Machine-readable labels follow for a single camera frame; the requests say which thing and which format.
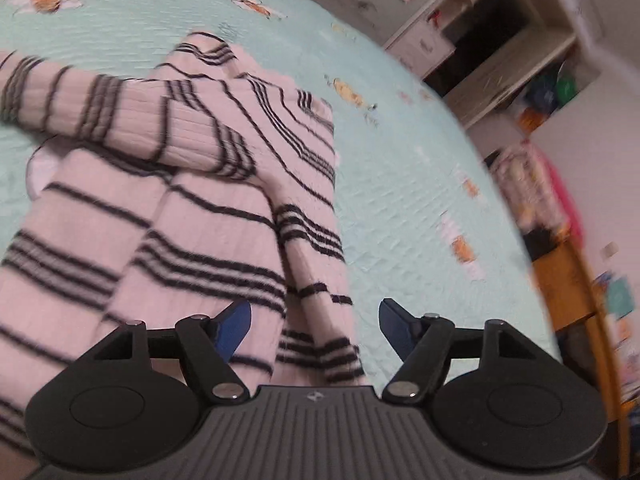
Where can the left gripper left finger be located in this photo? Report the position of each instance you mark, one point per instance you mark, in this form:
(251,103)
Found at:
(206,348)

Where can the white drawer cabinet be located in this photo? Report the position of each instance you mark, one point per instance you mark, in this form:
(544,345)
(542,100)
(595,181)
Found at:
(421,48)

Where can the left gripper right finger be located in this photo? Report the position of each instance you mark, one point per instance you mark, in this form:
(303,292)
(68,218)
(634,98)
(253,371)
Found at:
(423,345)

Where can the pink black striped sweater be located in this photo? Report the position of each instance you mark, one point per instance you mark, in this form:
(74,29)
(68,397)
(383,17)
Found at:
(208,181)

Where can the pile of floral bedding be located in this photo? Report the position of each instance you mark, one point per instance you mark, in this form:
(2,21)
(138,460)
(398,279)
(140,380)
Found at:
(535,193)

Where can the orange wooden table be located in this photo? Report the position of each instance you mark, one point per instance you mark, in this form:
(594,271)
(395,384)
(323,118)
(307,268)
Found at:
(576,310)

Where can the mint green quilted bedspread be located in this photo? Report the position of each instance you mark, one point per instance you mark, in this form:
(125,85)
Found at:
(421,221)

